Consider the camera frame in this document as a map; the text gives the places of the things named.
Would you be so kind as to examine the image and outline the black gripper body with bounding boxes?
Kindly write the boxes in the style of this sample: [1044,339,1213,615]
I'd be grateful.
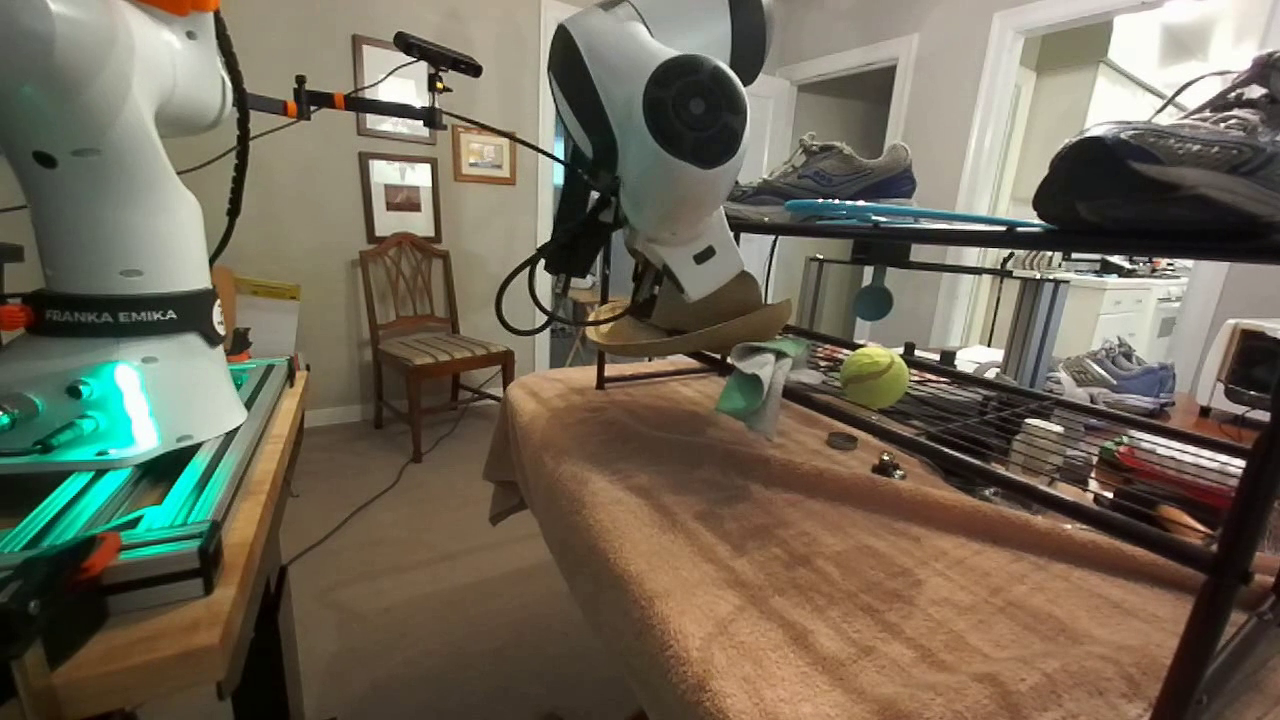
[543,156,634,289]

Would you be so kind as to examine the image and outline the brown straw hat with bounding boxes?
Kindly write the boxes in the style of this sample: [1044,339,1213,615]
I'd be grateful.
[582,271,795,359]

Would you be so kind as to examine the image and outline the small wooden framed picture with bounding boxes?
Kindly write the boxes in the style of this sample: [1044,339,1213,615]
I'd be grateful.
[447,125,519,187]

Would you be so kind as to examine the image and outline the teal cup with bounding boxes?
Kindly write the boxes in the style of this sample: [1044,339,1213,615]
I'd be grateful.
[718,336,816,441]

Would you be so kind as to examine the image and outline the dark framed picture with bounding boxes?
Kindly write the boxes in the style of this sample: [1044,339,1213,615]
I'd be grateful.
[357,148,446,249]

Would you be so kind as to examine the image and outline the wooden chair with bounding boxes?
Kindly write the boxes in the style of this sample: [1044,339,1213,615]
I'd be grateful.
[357,233,519,467]

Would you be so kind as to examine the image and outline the teal round hanging tag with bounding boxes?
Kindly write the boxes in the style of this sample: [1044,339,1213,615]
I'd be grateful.
[852,263,902,325]

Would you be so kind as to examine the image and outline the large framed picture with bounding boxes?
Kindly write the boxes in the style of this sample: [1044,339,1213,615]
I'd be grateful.
[350,33,441,148]

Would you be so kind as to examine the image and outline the yellow tennis ball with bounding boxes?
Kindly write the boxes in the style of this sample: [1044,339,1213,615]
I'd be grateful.
[836,343,915,413]

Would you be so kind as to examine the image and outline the teal flat plate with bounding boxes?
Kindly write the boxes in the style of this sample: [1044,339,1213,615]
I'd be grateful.
[779,197,1052,233]

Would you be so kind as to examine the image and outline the black pole with orange clamps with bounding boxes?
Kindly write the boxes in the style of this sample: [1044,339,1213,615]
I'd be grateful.
[245,76,454,136]

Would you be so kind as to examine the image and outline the black metal shoe rack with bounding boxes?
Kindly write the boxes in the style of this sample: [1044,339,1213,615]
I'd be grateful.
[591,197,1280,720]

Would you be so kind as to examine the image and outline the brown towel cloth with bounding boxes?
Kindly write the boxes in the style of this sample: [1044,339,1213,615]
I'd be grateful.
[479,357,1280,720]

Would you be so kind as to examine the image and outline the white box with yellow lid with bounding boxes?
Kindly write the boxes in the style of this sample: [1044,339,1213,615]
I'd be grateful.
[212,263,310,364]

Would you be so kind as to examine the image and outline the silver metal cylinder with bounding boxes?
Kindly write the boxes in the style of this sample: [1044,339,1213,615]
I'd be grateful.
[1000,253,1071,392]

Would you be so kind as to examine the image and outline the stack of cases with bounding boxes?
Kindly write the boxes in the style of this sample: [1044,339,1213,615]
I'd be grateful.
[1009,417,1112,491]

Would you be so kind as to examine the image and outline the grey and blue sneaker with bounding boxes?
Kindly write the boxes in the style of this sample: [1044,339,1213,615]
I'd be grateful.
[1044,336,1180,417]

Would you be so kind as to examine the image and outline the aluminium mounting plate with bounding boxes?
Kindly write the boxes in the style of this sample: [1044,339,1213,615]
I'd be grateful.
[0,357,298,598]

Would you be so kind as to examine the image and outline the black sneaker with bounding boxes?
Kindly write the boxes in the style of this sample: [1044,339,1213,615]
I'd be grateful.
[1034,50,1280,245]

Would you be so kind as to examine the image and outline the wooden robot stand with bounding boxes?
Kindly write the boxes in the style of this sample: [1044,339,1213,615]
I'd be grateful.
[25,364,313,720]

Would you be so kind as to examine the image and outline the red books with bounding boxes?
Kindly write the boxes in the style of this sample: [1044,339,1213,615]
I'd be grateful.
[1112,429,1248,513]

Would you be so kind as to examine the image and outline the white toaster oven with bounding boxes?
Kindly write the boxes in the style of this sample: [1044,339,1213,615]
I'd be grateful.
[1191,318,1280,423]

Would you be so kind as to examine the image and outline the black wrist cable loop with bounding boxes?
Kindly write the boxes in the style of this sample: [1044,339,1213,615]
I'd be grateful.
[494,245,596,339]

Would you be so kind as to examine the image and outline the black bar camera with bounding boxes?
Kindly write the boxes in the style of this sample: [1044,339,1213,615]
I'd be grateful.
[387,30,489,82]

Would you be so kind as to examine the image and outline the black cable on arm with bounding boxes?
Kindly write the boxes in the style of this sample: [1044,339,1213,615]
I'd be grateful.
[205,11,255,269]

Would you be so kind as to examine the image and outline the black floor cable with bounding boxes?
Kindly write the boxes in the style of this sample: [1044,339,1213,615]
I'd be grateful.
[281,446,418,572]

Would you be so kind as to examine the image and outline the orange clamp handle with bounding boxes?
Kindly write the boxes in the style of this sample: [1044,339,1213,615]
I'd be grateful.
[71,530,127,586]

